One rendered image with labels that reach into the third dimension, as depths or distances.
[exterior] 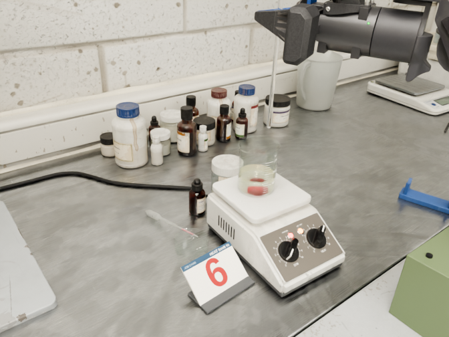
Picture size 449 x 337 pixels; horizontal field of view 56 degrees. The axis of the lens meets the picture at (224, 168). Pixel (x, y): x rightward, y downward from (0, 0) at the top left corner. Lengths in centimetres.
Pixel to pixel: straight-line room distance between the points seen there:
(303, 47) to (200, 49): 68
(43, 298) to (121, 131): 38
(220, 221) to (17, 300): 31
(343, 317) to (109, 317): 31
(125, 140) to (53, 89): 20
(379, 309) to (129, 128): 56
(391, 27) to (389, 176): 50
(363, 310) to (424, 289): 9
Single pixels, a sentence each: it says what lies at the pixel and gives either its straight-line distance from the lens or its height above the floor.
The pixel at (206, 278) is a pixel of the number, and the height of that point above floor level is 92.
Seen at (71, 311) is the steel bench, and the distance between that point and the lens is 62.
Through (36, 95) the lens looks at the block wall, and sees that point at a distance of 98.
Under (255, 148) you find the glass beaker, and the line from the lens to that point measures 68.
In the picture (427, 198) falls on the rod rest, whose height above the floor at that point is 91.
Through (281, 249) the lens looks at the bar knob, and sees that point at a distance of 61.
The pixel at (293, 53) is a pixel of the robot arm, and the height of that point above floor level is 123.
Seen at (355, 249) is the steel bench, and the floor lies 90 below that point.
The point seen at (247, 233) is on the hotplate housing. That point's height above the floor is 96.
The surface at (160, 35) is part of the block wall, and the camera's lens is 107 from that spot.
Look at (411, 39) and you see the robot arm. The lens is 52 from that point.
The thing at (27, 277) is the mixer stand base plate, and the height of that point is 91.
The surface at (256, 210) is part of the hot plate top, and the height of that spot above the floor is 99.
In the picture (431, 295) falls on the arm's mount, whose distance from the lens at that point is 59.
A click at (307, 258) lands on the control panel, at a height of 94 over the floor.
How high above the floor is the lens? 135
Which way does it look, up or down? 29 degrees down
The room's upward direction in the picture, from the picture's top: 2 degrees clockwise
